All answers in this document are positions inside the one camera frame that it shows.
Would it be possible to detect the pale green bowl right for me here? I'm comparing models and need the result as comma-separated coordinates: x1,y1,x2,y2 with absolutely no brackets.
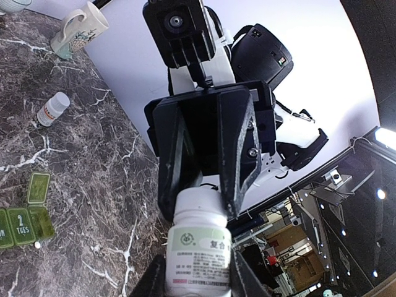
0,0,32,15

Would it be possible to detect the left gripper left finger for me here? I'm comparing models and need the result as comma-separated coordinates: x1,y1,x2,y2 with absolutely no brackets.
129,254,166,297

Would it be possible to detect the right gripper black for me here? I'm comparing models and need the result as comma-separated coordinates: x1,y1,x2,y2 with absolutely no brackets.
144,81,272,222

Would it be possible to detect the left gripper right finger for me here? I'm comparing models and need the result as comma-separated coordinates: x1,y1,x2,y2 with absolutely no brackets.
230,249,275,297

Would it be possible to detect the white pill bottle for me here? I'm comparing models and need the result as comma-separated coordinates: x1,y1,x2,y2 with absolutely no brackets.
37,92,70,127
165,187,231,296

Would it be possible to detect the cream floral mug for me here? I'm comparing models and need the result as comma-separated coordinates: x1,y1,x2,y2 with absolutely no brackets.
50,1,110,59

